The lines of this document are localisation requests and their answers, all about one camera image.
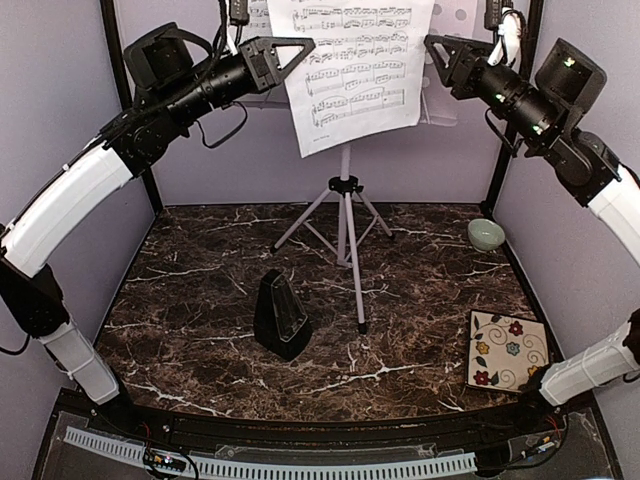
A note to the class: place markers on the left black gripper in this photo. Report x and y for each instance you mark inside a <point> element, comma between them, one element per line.
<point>261,57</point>

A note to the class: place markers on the white music stand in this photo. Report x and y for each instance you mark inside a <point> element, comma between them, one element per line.
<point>348,189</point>

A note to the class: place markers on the black corner post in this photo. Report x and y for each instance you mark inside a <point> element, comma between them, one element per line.
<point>112,36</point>
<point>517,110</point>

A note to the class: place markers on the black metronome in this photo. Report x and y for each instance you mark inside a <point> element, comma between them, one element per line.
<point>280,324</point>

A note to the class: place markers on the sheet music page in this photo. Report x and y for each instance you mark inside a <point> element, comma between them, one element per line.
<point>364,75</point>
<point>259,21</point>

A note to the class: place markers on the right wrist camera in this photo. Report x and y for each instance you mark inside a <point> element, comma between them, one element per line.
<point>509,27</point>

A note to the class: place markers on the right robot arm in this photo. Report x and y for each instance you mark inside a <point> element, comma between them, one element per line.
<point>594,176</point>

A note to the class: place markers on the right black corner post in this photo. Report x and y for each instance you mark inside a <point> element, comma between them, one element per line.
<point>517,110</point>

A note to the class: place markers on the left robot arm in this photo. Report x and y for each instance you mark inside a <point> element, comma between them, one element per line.
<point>122,150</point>

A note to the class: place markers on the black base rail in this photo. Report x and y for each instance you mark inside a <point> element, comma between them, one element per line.
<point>489,429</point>

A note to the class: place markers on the grey cable duct strip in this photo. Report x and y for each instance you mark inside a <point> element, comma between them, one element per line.
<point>235,462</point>

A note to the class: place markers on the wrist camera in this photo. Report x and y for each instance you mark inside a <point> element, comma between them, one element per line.
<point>234,16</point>
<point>509,27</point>

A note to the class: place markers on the floral square coaster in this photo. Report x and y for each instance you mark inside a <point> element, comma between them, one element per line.
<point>504,351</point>

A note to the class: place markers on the left black corner post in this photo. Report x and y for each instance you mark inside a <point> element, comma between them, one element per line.
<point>112,36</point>

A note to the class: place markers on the pale green bowl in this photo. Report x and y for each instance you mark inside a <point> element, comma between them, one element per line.
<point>485,235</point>

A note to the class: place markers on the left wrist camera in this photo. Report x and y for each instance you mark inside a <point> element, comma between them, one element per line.
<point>234,16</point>

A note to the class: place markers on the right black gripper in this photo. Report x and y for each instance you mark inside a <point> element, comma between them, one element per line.
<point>464,64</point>

